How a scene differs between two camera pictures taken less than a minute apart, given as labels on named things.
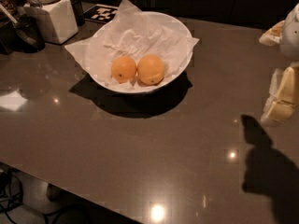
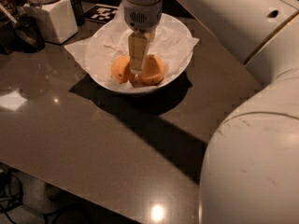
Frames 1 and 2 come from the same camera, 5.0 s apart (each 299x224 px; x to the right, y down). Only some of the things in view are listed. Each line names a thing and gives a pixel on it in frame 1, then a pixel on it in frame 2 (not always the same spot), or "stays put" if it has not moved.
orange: x=150 y=69 stays put
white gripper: x=291 y=35 -> x=142 y=17
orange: x=123 y=69 stays put
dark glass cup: x=76 y=0 stays put
